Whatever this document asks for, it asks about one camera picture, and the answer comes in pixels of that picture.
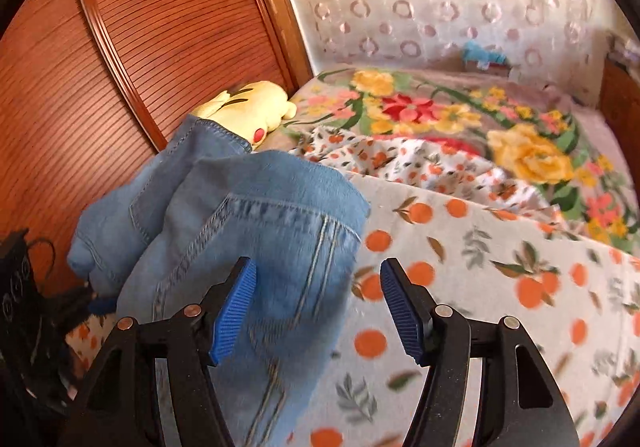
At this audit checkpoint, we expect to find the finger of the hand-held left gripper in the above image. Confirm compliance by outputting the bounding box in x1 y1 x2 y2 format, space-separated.
60 289 119 323

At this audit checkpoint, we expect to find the orange-print bed sheet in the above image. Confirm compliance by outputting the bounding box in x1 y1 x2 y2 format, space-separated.
65 124 640 447

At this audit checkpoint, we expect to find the wooden sideboard cabinet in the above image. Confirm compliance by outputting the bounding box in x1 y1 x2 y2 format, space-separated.
597 54 640 128

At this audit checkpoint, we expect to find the black braided cable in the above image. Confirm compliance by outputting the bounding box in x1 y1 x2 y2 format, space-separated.
22 237 57 289

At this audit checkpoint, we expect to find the floral blanket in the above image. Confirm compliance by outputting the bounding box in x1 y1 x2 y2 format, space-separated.
280 67 640 259

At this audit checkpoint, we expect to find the wooden louvred wardrobe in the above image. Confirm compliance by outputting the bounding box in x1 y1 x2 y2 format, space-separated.
0 0 314 299

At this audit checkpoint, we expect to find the blue cloth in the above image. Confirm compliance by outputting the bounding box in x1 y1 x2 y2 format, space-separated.
461 41 507 66

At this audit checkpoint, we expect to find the yellow plush toy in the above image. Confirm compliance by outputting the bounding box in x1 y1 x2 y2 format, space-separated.
192 81 297 152

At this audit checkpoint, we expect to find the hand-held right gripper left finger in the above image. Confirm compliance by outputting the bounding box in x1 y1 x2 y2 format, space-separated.
60 256 258 447

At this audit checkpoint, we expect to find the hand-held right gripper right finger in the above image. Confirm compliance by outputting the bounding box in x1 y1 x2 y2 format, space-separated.
379 257 581 447

